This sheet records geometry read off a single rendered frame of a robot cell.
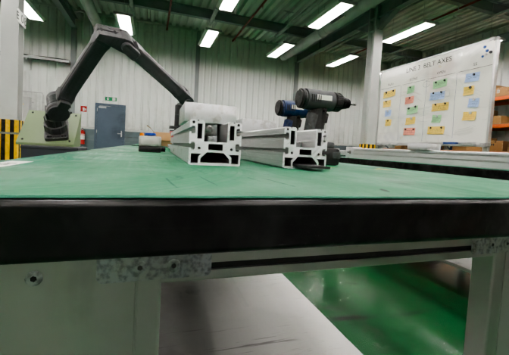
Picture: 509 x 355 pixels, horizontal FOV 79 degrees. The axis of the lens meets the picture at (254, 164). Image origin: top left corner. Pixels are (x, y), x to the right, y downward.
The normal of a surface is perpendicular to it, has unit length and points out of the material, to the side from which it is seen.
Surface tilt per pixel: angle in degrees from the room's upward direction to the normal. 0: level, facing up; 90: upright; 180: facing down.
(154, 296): 90
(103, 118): 90
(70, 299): 90
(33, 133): 44
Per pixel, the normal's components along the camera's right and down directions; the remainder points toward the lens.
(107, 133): 0.32, 0.07
